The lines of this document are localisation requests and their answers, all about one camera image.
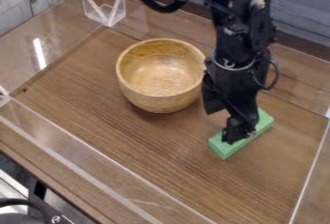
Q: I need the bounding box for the black metal table bracket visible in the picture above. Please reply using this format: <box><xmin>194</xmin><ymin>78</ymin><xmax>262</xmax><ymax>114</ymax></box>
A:
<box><xmin>27</xmin><ymin>181</ymin><xmax>75</xmax><ymax>224</ymax></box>

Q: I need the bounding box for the clear acrylic front wall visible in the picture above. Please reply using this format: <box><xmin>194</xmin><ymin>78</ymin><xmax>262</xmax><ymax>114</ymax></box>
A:
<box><xmin>0</xmin><ymin>97</ymin><xmax>215</xmax><ymax>224</ymax></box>

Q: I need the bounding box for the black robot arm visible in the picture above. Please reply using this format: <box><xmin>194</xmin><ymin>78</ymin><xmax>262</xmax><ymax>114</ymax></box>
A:
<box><xmin>140</xmin><ymin>0</ymin><xmax>277</xmax><ymax>144</ymax></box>

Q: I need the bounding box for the black cable lower left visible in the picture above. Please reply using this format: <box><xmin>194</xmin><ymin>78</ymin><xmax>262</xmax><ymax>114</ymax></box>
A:
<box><xmin>0</xmin><ymin>198</ymin><xmax>44</xmax><ymax>224</ymax></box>

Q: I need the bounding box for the brown wooden bowl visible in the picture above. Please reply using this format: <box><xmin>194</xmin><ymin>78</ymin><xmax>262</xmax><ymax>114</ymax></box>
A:
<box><xmin>116</xmin><ymin>38</ymin><xmax>204</xmax><ymax>113</ymax></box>

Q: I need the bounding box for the green rectangular block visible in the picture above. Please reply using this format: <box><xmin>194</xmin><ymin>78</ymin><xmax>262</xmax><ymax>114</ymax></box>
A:
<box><xmin>207</xmin><ymin>109</ymin><xmax>275</xmax><ymax>160</ymax></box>

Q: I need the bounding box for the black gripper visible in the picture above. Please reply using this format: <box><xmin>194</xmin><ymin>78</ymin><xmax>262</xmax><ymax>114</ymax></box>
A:
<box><xmin>202</xmin><ymin>57</ymin><xmax>261</xmax><ymax>145</ymax></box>

